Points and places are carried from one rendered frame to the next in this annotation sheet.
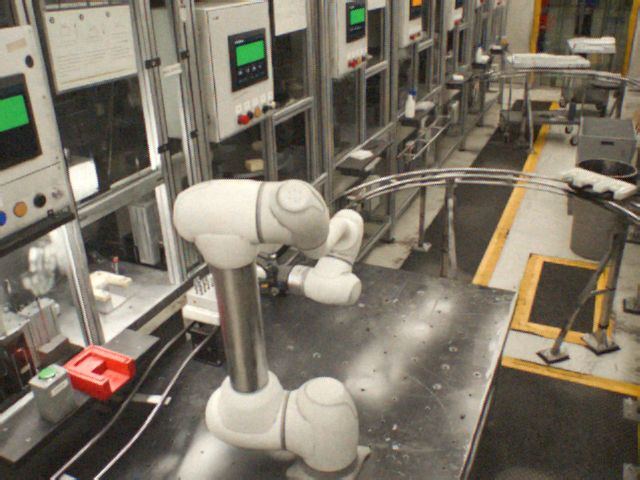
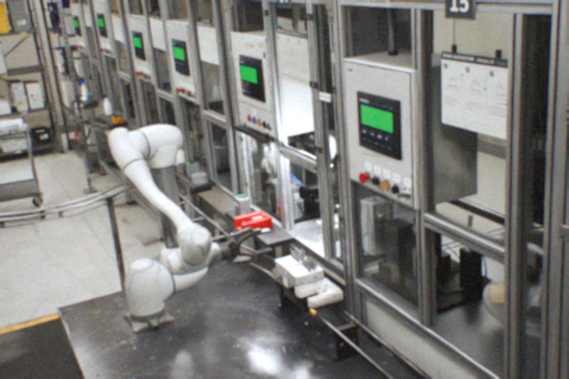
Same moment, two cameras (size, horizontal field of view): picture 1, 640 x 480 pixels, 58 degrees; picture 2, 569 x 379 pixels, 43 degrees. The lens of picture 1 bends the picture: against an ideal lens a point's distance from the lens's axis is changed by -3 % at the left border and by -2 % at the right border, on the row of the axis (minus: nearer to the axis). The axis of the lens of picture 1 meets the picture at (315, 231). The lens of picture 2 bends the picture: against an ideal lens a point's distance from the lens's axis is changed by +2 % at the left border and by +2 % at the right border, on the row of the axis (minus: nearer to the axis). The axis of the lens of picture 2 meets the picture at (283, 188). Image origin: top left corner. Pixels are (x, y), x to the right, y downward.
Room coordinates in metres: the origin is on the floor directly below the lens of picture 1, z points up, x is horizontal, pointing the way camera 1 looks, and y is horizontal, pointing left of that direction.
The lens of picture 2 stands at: (3.49, -1.81, 2.19)
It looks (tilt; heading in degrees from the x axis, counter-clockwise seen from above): 18 degrees down; 129
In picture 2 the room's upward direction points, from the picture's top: 5 degrees counter-clockwise
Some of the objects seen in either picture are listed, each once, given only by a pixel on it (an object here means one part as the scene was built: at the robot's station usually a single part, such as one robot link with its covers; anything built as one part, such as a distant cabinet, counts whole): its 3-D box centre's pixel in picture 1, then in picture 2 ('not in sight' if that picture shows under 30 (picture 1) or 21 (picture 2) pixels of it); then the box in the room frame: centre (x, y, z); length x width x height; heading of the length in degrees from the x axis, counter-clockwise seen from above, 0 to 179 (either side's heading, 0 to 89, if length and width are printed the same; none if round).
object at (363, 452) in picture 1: (332, 452); (149, 315); (1.20, -0.02, 0.71); 0.22 x 0.18 x 0.06; 154
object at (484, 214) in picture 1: (505, 161); not in sight; (5.61, -1.94, 0.01); 5.85 x 0.59 x 0.01; 154
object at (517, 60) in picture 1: (543, 96); not in sight; (6.36, -2.55, 0.48); 0.88 x 0.56 x 0.96; 82
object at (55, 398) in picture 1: (51, 392); (244, 207); (1.17, 0.69, 0.97); 0.08 x 0.08 x 0.12; 64
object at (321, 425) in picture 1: (323, 419); (146, 284); (1.18, 0.00, 0.85); 0.18 x 0.16 x 0.22; 81
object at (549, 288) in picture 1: (565, 294); not in sight; (3.06, -1.53, 0.01); 1.00 x 0.55 x 0.01; 154
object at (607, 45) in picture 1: (588, 77); not in sight; (7.32, -3.48, 0.48); 0.84 x 0.58 x 0.97; 162
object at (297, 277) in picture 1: (301, 280); (212, 254); (1.56, 0.05, 1.05); 0.09 x 0.06 x 0.09; 154
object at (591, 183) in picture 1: (594, 187); not in sight; (2.75, -1.43, 0.84); 0.37 x 0.14 x 0.10; 32
